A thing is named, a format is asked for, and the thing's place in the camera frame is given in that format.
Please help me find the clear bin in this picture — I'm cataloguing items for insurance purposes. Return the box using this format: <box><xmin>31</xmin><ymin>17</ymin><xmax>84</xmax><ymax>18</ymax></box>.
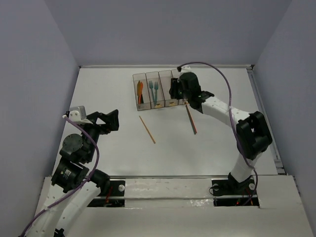
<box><xmin>158</xmin><ymin>70</ymin><xmax>178</xmax><ymax>107</ymax></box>
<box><xmin>145</xmin><ymin>72</ymin><xmax>165</xmax><ymax>109</ymax></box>
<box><xmin>132</xmin><ymin>73</ymin><xmax>152</xmax><ymax>111</ymax></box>
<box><xmin>169</xmin><ymin>66</ymin><xmax>192</xmax><ymax>105</ymax></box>

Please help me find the orange plastic knife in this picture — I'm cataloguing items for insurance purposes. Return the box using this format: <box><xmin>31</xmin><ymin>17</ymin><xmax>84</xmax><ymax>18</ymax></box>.
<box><xmin>137</xmin><ymin>81</ymin><xmax>144</xmax><ymax>104</ymax></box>

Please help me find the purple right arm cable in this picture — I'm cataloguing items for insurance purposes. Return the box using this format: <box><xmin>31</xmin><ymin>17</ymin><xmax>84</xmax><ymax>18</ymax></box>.
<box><xmin>176</xmin><ymin>61</ymin><xmax>259</xmax><ymax>198</ymax></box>

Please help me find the white front platform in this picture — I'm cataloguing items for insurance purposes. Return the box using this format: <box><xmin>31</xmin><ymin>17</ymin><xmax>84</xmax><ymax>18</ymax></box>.
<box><xmin>57</xmin><ymin>175</ymin><xmax>313</xmax><ymax>237</ymax></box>

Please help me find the gold knife green handle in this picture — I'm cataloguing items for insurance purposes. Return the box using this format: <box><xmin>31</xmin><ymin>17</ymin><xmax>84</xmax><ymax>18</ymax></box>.
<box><xmin>137</xmin><ymin>80</ymin><xmax>141</xmax><ymax>104</ymax></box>
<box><xmin>140</xmin><ymin>82</ymin><xmax>144</xmax><ymax>104</ymax></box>

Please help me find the yellow chopstick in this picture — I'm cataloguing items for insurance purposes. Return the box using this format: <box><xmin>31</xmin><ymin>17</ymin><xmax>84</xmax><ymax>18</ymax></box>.
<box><xmin>139</xmin><ymin>116</ymin><xmax>156</xmax><ymax>144</ymax></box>

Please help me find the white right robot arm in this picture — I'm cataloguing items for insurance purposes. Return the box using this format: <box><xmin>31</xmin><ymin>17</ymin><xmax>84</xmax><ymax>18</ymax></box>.
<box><xmin>169</xmin><ymin>72</ymin><xmax>273</xmax><ymax>196</ymax></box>

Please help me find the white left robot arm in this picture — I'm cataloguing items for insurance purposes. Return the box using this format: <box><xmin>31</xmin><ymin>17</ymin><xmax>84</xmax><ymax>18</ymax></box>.
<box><xmin>21</xmin><ymin>106</ymin><xmax>119</xmax><ymax>237</ymax></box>

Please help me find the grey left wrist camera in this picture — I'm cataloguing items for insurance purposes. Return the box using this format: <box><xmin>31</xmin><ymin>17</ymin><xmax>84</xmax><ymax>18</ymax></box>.
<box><xmin>66</xmin><ymin>106</ymin><xmax>87</xmax><ymax>124</ymax></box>

